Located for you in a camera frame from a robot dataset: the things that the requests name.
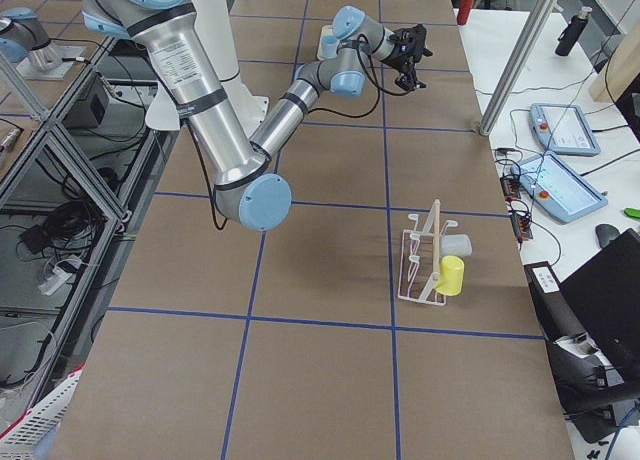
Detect teach pendant far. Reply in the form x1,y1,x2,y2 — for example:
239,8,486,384
529,103,601,157

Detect black water bottle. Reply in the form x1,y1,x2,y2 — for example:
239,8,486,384
554,6,592,57

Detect green handled tool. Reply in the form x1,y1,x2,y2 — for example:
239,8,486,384
623,208,640,220

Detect teach pendant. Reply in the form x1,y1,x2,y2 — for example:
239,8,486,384
511,151,608,224
529,103,601,157

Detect blue cup near rack side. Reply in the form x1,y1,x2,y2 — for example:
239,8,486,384
321,35,339,60

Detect aluminium frame post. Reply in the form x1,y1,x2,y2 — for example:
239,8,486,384
478,0,558,136

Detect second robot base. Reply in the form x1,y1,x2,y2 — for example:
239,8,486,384
1,7,84,80

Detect teach pendant near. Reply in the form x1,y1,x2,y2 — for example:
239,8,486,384
511,151,608,224

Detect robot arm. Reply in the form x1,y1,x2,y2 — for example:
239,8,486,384
83,0,428,231

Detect red water bottle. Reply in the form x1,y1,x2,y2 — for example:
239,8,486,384
456,0,476,26

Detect grey plastic cup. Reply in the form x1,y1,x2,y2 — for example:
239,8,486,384
439,234,473,258

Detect black computer mouse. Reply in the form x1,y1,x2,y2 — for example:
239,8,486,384
595,223,620,249

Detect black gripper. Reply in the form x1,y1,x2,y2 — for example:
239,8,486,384
384,24,433,91

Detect white wire cup rack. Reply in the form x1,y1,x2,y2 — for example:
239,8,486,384
396,199,458,306

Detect black label box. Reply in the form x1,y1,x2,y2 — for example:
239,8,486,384
523,261,587,341

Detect yellow plastic cup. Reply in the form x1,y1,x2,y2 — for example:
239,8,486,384
435,255,465,296

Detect cream plastic tray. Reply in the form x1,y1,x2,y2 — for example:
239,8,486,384
317,25,339,61

